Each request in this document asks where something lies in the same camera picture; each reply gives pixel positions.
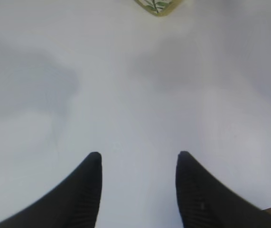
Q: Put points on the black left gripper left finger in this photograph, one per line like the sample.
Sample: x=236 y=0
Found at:
x=74 y=203

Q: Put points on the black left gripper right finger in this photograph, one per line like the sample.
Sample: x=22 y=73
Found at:
x=204 y=202

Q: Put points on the yellow drink bottle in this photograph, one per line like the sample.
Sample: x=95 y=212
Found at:
x=159 y=8

